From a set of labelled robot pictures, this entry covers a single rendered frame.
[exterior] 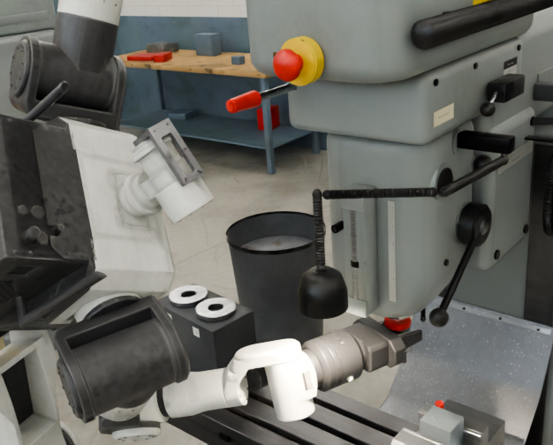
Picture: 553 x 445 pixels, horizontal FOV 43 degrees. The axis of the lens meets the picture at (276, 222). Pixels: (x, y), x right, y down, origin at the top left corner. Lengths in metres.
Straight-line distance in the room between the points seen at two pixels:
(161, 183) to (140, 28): 7.19
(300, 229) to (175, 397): 2.39
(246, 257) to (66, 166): 2.26
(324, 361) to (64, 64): 0.61
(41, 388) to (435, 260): 0.74
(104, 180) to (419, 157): 0.45
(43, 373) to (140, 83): 7.06
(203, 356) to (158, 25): 6.48
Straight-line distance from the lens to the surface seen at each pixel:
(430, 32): 0.86
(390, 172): 1.05
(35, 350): 1.34
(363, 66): 0.88
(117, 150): 1.04
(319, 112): 1.05
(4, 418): 1.32
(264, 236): 3.55
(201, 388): 1.19
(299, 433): 1.52
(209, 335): 1.54
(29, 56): 1.07
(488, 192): 1.22
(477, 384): 1.64
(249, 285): 3.25
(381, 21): 0.87
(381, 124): 1.00
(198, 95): 7.62
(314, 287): 0.99
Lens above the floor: 1.91
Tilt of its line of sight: 22 degrees down
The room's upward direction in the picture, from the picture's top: 5 degrees counter-clockwise
